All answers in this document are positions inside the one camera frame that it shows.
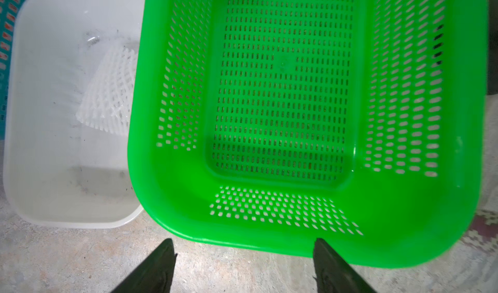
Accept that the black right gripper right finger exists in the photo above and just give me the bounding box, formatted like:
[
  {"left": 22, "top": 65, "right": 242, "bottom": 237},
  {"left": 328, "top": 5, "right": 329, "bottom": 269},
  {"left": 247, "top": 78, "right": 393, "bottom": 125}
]
[{"left": 313, "top": 238, "right": 376, "bottom": 293}]

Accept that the teal plastic basket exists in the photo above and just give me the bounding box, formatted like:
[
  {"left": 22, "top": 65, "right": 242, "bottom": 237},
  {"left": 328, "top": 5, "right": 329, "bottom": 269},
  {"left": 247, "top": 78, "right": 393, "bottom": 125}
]
[{"left": 0, "top": 0, "right": 26, "bottom": 140}]

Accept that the white plastic tub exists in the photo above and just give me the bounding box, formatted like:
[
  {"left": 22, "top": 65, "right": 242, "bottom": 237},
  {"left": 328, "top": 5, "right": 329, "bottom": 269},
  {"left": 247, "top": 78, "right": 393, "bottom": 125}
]
[{"left": 3, "top": 0, "right": 145, "bottom": 229}]

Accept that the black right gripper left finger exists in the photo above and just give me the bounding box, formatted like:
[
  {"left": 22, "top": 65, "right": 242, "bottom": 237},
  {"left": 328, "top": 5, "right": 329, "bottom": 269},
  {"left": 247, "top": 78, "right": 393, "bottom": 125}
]
[{"left": 112, "top": 239, "right": 177, "bottom": 293}]

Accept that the white foam net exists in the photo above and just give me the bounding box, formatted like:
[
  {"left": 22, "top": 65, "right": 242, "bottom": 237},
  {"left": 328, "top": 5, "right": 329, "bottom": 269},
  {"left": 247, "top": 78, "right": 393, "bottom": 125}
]
[{"left": 76, "top": 41, "right": 138, "bottom": 136}]

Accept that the green plastic basket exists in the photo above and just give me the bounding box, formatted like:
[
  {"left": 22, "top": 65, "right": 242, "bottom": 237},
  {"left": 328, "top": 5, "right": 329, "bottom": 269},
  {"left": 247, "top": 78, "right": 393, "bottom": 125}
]
[{"left": 128, "top": 0, "right": 488, "bottom": 268}]

